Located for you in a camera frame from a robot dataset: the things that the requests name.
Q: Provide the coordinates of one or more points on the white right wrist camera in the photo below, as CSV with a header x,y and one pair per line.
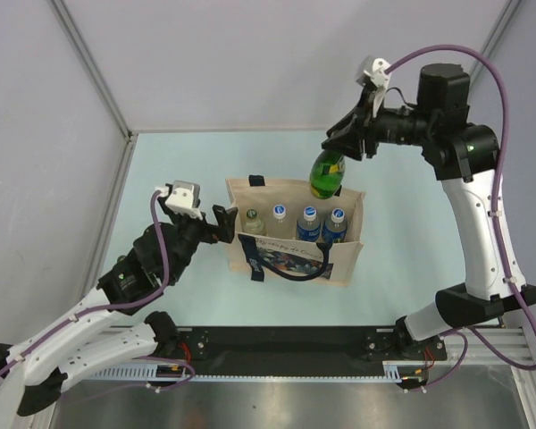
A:
x,y
372,76

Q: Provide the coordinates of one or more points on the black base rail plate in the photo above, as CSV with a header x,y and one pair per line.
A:
x,y
298,345

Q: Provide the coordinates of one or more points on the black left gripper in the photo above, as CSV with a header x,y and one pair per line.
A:
x,y
225,221

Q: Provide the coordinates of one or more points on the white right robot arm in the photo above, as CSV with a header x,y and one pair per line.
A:
x,y
464,157

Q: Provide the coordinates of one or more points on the Pocari Sweat bottle clear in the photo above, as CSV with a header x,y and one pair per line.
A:
x,y
280,220

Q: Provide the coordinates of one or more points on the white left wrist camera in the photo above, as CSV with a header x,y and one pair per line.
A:
x,y
180,198

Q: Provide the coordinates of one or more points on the beige canvas tote bag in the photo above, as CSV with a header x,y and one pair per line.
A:
x,y
261,255

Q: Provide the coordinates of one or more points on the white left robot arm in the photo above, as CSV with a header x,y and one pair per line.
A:
x,y
39,370

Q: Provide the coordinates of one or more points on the Pocari Sweat bottle labelled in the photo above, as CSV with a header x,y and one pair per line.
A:
x,y
335,226

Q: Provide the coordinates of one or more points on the white slotted cable duct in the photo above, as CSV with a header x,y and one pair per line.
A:
x,y
160,373

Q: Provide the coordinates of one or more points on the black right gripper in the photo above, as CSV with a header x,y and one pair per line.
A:
x,y
347,145

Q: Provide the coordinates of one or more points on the green Perrier bottle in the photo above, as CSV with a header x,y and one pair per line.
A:
x,y
327,174

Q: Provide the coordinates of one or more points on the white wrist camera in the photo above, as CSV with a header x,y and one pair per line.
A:
x,y
372,76
180,198

